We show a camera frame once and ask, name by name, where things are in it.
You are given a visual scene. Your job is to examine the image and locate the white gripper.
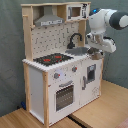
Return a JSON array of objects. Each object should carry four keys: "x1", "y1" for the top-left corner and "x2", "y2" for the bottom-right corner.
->
[{"x1": 86, "y1": 33, "x2": 116, "y2": 53}]

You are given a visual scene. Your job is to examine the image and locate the small metal toy pot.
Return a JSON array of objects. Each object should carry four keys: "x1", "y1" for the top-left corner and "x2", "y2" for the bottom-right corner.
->
[{"x1": 88, "y1": 48, "x2": 104, "y2": 60}]

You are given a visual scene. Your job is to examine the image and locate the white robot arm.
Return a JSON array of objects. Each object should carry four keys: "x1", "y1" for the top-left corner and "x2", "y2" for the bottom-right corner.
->
[{"x1": 86, "y1": 8, "x2": 128, "y2": 53}]

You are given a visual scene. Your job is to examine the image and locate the wooden toy kitchen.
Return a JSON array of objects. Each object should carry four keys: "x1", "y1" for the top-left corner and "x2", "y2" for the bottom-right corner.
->
[{"x1": 20, "y1": 1, "x2": 107, "y2": 127}]

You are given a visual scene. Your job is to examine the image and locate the grey toy sink basin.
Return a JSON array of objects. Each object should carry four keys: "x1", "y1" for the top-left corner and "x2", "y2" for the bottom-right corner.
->
[{"x1": 66, "y1": 47, "x2": 88, "y2": 56}]

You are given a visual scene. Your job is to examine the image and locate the white toy fridge door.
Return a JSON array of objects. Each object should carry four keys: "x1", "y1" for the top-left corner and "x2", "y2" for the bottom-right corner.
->
[{"x1": 80, "y1": 58, "x2": 102, "y2": 106}]

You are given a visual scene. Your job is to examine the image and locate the black toy faucet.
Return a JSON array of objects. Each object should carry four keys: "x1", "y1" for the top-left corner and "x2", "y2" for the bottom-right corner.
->
[{"x1": 67, "y1": 33, "x2": 82, "y2": 49}]

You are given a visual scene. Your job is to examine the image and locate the right red stove knob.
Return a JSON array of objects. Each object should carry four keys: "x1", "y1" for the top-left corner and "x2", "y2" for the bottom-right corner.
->
[{"x1": 71, "y1": 65, "x2": 78, "y2": 73}]

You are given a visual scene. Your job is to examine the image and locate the red stove knob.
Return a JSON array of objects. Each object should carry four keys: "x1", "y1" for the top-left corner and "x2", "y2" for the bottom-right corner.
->
[
  {"x1": 54, "y1": 73, "x2": 60, "y2": 79},
  {"x1": 71, "y1": 65, "x2": 78, "y2": 73}
]

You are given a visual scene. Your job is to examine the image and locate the white toy microwave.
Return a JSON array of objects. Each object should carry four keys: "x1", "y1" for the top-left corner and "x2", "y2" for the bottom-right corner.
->
[{"x1": 67, "y1": 3, "x2": 87, "y2": 21}]

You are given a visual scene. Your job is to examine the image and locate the black toy stovetop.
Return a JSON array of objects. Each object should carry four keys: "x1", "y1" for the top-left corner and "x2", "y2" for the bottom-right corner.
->
[{"x1": 34, "y1": 53, "x2": 71, "y2": 66}]

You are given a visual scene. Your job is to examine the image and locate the left red stove knob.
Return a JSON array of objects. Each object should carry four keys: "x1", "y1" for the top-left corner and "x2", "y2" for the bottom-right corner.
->
[{"x1": 54, "y1": 73, "x2": 60, "y2": 79}]

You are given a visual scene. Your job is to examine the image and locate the grey toy range hood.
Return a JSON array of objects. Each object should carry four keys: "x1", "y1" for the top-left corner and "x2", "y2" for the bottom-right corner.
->
[{"x1": 35, "y1": 5, "x2": 64, "y2": 27}]

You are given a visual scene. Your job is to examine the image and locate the toy oven door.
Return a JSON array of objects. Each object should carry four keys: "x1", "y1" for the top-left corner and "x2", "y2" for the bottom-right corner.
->
[{"x1": 49, "y1": 79, "x2": 80, "y2": 125}]

